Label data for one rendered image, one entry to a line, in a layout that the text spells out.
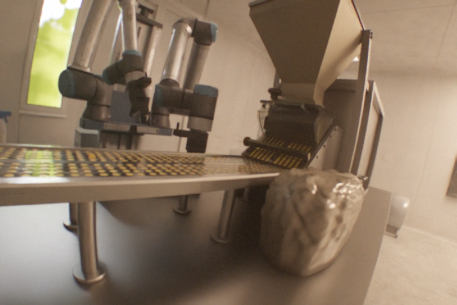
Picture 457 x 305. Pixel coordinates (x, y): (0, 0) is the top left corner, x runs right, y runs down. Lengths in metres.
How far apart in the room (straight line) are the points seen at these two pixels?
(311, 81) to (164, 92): 0.54
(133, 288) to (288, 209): 0.27
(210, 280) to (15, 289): 0.27
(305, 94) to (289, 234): 0.50
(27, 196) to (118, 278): 0.17
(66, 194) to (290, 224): 0.32
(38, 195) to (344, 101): 0.96
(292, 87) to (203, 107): 0.32
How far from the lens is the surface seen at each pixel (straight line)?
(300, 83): 0.76
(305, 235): 0.37
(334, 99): 0.96
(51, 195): 0.26
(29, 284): 0.36
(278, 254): 0.40
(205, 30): 1.27
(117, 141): 1.69
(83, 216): 0.30
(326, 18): 0.71
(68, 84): 1.26
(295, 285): 0.40
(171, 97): 0.84
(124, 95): 1.59
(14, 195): 0.26
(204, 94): 0.73
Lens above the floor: 1.04
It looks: 8 degrees down
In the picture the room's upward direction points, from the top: 10 degrees clockwise
